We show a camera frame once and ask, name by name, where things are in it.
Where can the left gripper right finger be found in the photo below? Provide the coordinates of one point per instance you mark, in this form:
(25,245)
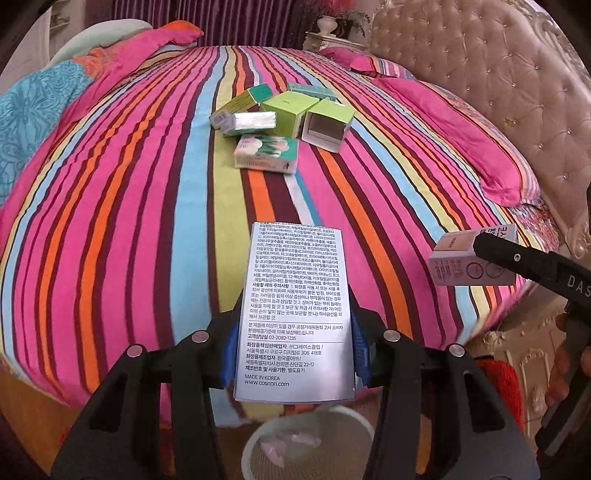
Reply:
(440,417)

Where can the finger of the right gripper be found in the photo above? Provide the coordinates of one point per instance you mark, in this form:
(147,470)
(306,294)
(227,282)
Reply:
(551,270)

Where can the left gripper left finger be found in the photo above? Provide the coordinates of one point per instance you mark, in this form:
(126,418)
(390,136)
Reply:
(116,435)

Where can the pink white small box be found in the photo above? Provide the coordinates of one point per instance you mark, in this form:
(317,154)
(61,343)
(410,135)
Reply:
(455,263)

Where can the silver printed box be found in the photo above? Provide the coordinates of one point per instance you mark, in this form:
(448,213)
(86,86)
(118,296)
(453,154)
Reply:
(295,342)

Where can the white tissue pack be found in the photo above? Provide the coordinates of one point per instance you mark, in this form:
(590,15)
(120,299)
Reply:
(305,438)
(274,449)

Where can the white mesh trash basket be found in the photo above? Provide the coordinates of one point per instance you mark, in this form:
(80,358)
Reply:
(346,437)

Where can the red shaggy rug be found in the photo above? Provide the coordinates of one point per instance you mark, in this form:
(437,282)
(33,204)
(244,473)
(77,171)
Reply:
(504,379)

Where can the pink near pillow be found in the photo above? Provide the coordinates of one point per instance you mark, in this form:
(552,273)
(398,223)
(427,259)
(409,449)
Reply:
(505,176)

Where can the pink pillow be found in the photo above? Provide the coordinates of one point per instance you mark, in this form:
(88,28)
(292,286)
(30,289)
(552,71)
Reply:
(505,176)
(366,64)

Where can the colourful striped bed cover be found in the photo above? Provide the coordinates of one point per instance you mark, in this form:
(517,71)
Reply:
(130,223)

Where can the pink tufted headboard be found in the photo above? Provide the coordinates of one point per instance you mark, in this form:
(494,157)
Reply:
(515,66)

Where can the green open box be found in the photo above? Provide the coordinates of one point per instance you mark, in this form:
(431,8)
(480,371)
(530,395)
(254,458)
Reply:
(326,125)

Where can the green floral box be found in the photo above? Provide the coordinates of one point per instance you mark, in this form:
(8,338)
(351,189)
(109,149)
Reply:
(267,153)

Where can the pink far pillow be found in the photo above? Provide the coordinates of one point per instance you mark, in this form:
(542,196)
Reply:
(366,64)

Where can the silver small box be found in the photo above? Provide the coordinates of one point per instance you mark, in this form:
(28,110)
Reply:
(241,123)

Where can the teal flat box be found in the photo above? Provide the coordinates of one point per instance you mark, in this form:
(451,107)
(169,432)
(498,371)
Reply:
(312,90)

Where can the lime green box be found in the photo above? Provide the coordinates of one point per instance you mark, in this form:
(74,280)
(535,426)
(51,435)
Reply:
(290,108)

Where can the blue patterned quilt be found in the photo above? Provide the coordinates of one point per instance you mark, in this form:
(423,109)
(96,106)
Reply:
(30,110)

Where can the green teal long box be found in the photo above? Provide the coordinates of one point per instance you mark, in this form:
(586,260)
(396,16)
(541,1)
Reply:
(241,103)

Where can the cream nightstand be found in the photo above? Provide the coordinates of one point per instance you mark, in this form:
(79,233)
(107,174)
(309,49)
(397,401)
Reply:
(316,41)

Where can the white flower vase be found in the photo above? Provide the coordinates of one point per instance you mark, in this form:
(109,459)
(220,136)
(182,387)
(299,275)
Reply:
(326,25)

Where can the pink orange blanket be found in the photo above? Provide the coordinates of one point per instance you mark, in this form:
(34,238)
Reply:
(113,63)

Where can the pale green pillow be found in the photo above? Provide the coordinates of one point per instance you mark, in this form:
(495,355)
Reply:
(102,34)

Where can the purple curtain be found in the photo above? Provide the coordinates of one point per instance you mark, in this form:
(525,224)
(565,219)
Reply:
(275,23)

